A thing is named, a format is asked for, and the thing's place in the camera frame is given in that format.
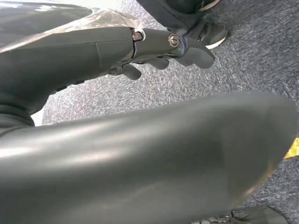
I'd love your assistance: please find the person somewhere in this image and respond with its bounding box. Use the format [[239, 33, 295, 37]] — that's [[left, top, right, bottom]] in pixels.
[[136, 0, 212, 37]]

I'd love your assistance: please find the person's dark shoe, white sole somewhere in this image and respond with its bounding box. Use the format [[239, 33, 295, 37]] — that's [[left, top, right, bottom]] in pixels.
[[199, 0, 220, 12], [186, 19, 229, 50]]

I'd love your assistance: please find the ribbed grey left arm sleeve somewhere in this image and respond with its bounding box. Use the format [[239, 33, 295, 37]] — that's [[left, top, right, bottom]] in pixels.
[[0, 104, 35, 139]]

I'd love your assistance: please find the glossy dark curved panel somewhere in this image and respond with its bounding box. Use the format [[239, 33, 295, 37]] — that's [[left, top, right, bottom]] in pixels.
[[0, 0, 146, 54]]

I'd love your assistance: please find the yellow floor tape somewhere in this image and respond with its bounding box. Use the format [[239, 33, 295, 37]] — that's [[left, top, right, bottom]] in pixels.
[[283, 137, 299, 160]]

